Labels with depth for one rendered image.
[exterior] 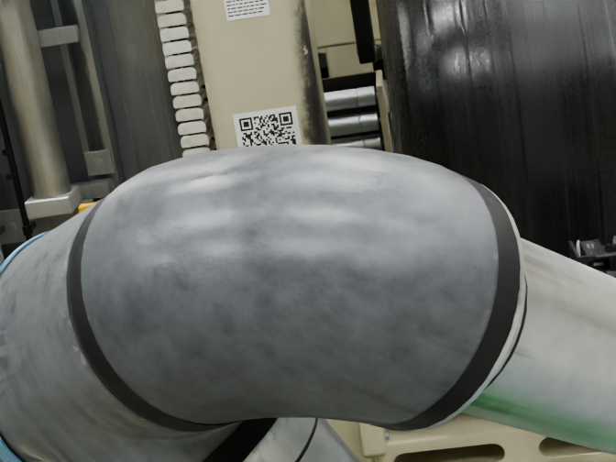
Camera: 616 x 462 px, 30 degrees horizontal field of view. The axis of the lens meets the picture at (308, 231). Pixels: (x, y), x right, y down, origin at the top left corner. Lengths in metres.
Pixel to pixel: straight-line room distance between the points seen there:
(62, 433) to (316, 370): 0.14
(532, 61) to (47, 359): 0.75
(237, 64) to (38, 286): 0.86
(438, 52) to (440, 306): 0.74
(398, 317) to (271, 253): 0.05
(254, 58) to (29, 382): 0.86
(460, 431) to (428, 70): 0.45
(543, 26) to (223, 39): 0.38
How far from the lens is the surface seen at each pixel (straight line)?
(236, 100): 1.35
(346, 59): 1.91
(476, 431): 1.38
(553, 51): 1.17
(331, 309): 0.43
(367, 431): 1.35
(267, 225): 0.44
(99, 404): 0.50
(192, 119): 1.37
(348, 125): 1.75
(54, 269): 0.50
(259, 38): 1.34
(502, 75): 1.16
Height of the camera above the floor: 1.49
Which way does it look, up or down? 16 degrees down
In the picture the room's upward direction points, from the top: 9 degrees counter-clockwise
